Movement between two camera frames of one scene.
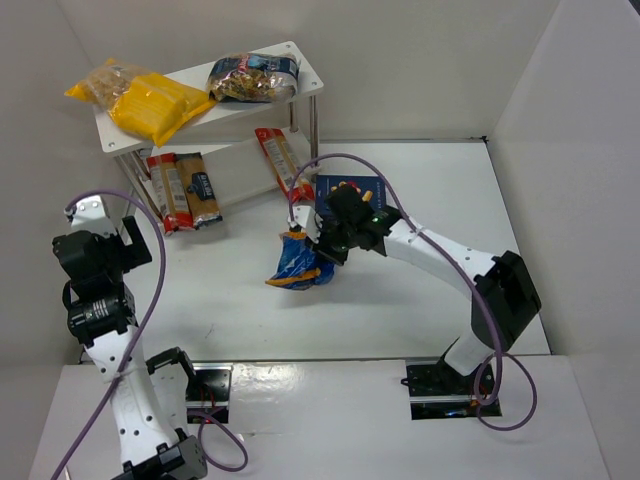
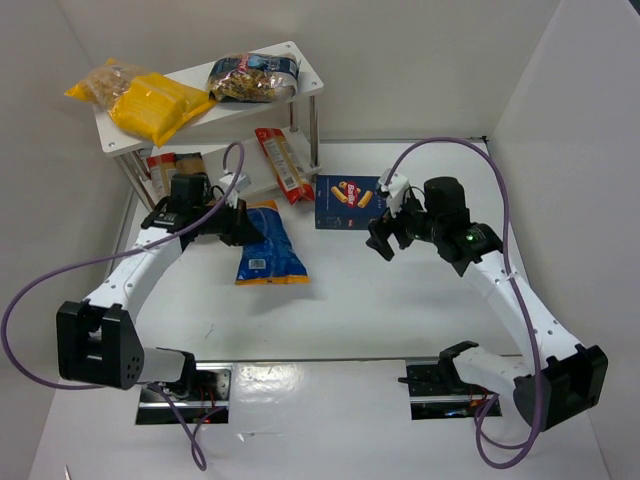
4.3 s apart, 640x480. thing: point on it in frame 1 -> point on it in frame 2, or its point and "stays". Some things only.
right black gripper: [329, 245] -> [396, 228]
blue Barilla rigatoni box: [373, 188] stays
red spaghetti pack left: [169, 193] stays
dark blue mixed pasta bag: [254, 77] stays
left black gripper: [132, 242] -> [232, 225]
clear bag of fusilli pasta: [106, 84] stays
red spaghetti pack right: [285, 165] stays
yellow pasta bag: [157, 107] stays
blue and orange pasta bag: [300, 264] -> [274, 259]
